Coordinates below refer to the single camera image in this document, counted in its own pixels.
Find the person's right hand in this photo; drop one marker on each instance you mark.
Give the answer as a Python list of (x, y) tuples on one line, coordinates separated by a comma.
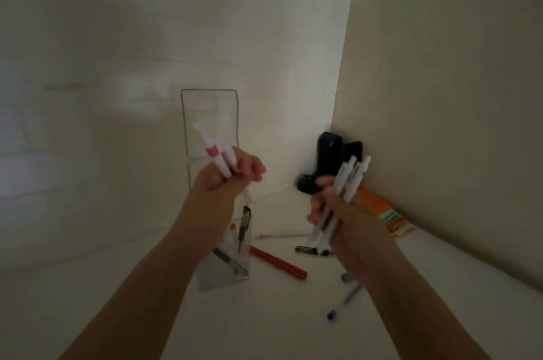
[(365, 241)]

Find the person's left hand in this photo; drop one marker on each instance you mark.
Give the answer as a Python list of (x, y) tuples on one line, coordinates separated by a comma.
[(212, 194)]

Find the black pen with silver clip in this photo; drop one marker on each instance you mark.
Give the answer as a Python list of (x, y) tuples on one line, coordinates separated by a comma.
[(245, 219)]

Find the bundle of white pens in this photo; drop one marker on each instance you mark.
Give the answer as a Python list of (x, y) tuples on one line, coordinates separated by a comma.
[(348, 177)]

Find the clear plastic hinged box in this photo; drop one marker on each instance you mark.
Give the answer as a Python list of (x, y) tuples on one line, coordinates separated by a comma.
[(208, 117)]

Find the red pen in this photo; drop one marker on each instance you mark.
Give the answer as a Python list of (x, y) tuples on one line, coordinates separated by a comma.
[(280, 264)]

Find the person's right forearm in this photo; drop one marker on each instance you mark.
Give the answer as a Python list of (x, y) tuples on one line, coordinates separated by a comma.
[(415, 321)]

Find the person's left forearm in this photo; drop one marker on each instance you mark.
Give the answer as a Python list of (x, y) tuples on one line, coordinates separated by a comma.
[(148, 287)]

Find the stack of coloured paper sheets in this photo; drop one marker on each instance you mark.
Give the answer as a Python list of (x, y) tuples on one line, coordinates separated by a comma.
[(390, 217)]

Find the black desktop device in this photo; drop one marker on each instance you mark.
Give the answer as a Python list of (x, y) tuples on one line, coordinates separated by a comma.
[(328, 151)]

